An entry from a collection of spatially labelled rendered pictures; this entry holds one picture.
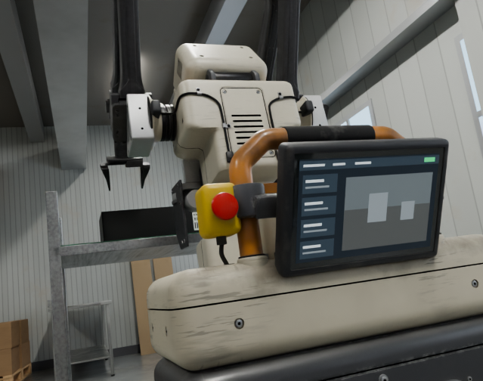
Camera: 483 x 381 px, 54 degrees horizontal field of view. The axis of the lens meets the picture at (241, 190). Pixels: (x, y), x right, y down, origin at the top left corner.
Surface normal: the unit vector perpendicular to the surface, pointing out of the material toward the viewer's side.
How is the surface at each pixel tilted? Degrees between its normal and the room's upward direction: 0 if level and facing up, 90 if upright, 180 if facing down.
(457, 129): 90
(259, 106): 82
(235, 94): 82
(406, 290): 90
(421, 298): 90
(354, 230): 115
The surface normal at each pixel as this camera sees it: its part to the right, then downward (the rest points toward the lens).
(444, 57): -0.94, 0.07
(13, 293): 0.30, -0.22
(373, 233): 0.35, 0.21
